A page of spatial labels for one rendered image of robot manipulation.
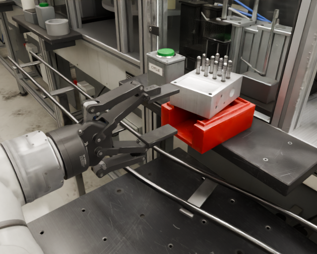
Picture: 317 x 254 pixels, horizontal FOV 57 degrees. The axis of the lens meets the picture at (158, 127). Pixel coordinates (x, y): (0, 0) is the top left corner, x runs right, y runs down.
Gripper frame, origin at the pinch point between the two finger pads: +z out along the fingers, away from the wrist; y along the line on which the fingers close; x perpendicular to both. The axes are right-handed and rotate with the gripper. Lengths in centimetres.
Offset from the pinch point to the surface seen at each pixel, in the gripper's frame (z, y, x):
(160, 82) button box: 11.0, -2.2, 14.3
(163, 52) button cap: 12.9, 4.5, 15.6
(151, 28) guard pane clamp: 24.0, 4.1, 34.6
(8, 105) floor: 8, -99, 226
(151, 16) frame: 24.4, 7.4, 35.3
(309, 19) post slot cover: 24.5, 14.8, -10.2
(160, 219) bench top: 0.8, -31.2, 1.5
